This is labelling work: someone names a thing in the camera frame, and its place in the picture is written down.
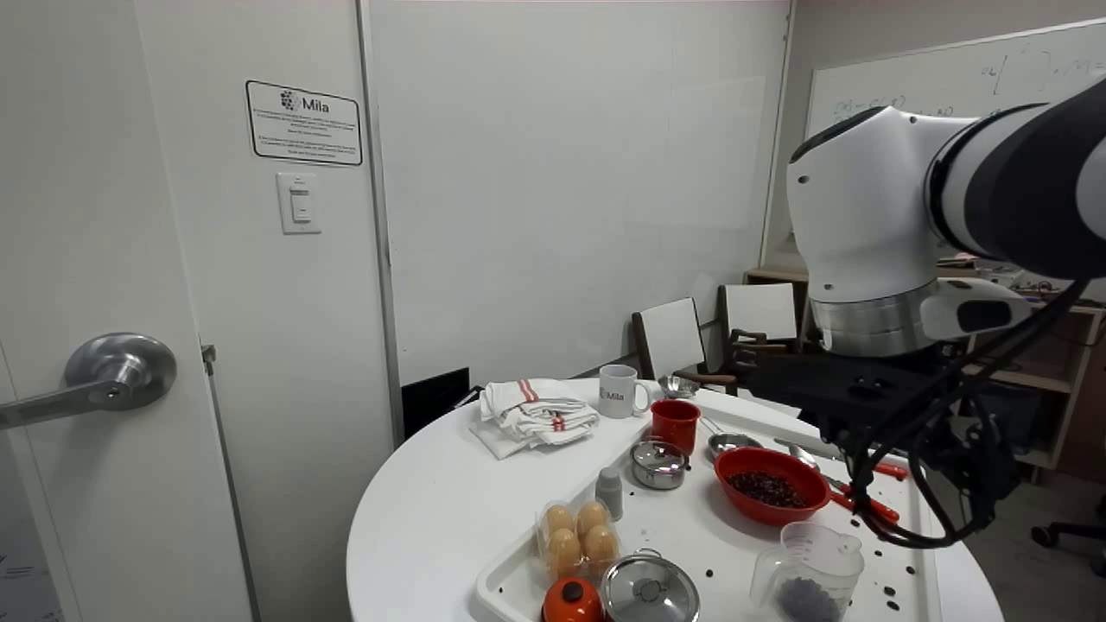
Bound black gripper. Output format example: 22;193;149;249
805;365;1022;534

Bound clear plastic test tube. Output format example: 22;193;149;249
751;519;869;622

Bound red bowl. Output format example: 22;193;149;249
711;445;835;534

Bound black office chair base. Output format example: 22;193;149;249
1025;493;1106;581

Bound dark coffee beans heap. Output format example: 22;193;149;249
732;467;810;512

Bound steel ladle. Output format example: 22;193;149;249
703;429;769;467

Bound white plastic tray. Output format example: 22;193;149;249
464;394;938;622

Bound red cup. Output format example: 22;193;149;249
649;397;704;458

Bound small steel pot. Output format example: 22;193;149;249
627;429;690;493

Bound white-backed chair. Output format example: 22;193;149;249
637;294;709;384

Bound white mug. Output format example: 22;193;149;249
596;363;653;421

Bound white salt shaker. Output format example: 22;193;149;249
592;467;627;524

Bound whiteboard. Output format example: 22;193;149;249
805;18;1106;142

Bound orange round lid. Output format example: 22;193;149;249
535;573;607;622

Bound white red-striped towel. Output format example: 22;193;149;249
464;378;603;462

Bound black box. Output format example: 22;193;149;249
398;365;477;443

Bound red-handled steel utensil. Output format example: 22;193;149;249
770;433;913;484

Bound red-handled tongs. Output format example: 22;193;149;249
823;477;906;541

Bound white light switch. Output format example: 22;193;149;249
274;171;326;238

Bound white wall sign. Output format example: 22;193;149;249
242;75;368;171

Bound silver door handle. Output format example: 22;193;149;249
0;329;181;435

